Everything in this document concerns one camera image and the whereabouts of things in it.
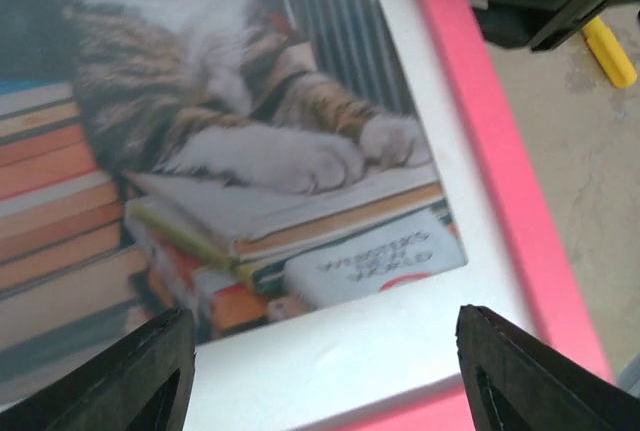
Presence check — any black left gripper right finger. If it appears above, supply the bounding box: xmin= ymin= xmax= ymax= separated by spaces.
xmin=456 ymin=305 xmax=639 ymax=431

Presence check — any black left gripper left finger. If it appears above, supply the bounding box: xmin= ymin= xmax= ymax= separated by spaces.
xmin=1 ymin=308 xmax=195 ymax=431

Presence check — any yellow screwdriver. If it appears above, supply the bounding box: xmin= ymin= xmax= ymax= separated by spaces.
xmin=581 ymin=16 xmax=638 ymax=89

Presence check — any pink picture frame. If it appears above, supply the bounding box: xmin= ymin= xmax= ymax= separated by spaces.
xmin=182 ymin=0 xmax=609 ymax=430

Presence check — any cat photo in frame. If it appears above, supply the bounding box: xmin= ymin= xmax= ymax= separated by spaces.
xmin=1 ymin=0 xmax=467 ymax=401

